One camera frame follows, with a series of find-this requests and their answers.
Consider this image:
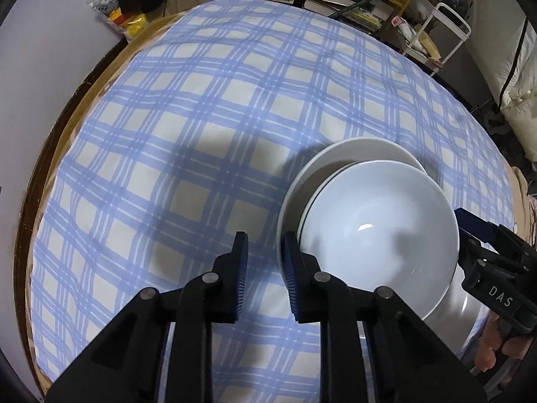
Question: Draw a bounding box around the white rolling cart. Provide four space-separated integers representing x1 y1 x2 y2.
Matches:
391 0 472 77

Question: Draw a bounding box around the white bedding bundle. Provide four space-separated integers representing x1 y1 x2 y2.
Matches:
470 0 536 163

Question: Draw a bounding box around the plain white bowl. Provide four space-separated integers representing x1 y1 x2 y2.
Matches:
276 136 426 272

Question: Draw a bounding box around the white bowl red pattern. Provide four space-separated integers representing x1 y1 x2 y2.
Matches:
298 160 459 318

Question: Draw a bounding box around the yellow snack bag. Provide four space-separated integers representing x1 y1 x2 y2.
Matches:
106 8 148 42

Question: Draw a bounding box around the person's right hand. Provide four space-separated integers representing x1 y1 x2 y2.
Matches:
474 312 533 372

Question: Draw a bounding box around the blue checked tablecloth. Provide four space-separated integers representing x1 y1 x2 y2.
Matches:
30 0 514 402

